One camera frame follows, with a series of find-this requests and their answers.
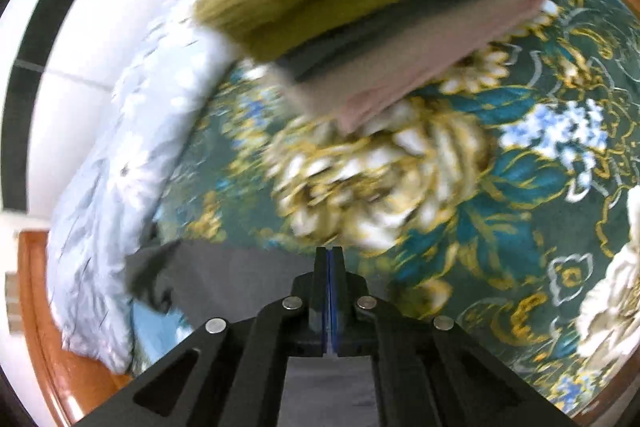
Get orange wooden bed frame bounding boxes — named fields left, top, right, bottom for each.
left=16, top=0, right=639, bottom=426

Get dark grey sweatpants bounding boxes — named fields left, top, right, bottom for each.
left=125, top=239, right=378, bottom=426

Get dark grey folded garment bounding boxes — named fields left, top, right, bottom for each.
left=274, top=0, right=480, bottom=83

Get beige folded garment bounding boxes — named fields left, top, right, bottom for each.
left=258, top=0, right=544, bottom=134

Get light blue floral duvet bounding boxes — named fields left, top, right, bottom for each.
left=46, top=0, right=238, bottom=374

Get teal floral bed blanket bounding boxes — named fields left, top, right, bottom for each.
left=155, top=0, right=639, bottom=416

